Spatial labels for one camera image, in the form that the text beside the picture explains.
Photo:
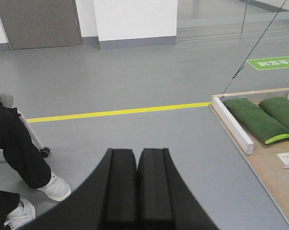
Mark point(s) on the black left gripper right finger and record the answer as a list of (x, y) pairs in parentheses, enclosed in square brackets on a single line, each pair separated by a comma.
[(165, 201)]

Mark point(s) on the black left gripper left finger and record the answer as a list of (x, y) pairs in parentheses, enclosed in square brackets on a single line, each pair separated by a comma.
[(106, 200)]

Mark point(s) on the white right sneaker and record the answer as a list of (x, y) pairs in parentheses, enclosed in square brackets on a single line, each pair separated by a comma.
[(56, 189)]

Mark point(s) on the white sneaker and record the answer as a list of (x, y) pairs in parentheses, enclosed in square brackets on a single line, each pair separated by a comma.
[(21, 215), (56, 189)]

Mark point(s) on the white left sneaker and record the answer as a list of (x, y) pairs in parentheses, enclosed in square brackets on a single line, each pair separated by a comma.
[(21, 215)]

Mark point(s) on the seated person in black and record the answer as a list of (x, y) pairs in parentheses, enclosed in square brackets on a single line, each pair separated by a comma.
[(22, 155)]

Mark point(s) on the plywood base platform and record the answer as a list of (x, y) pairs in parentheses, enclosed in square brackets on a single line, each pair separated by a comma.
[(264, 160)]

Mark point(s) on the green sandbag near edge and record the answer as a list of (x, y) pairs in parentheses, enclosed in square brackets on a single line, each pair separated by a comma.
[(261, 125)]

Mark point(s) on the grey wheeled office chair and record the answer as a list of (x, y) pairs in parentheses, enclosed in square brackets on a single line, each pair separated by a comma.
[(7, 101)]

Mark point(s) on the green sandbag inner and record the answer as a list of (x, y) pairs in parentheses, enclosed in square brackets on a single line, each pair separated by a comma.
[(276, 108)]

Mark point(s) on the green floor sign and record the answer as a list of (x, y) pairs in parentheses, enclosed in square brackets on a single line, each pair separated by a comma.
[(269, 63)]

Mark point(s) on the grey brown wall door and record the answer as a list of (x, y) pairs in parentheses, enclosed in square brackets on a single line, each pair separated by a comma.
[(40, 23)]

